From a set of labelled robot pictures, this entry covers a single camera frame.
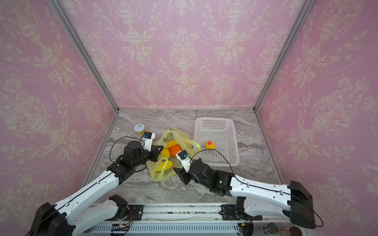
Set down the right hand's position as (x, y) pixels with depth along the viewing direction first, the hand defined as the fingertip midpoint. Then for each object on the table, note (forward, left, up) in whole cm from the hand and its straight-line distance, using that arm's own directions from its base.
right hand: (177, 165), depth 71 cm
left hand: (+11, +8, -1) cm, 13 cm away
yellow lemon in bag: (+14, +9, -12) cm, 21 cm away
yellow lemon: (+7, +7, -16) cm, 19 cm away
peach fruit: (+19, -19, -13) cm, 29 cm away
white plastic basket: (+27, -25, -19) cm, 41 cm away
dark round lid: (-27, -49, -10) cm, 57 cm away
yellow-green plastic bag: (+9, -3, +7) cm, 12 cm away
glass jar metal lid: (-26, -40, -9) cm, 48 cm away
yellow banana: (+20, +6, -13) cm, 25 cm away
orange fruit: (+17, +4, -13) cm, 22 cm away
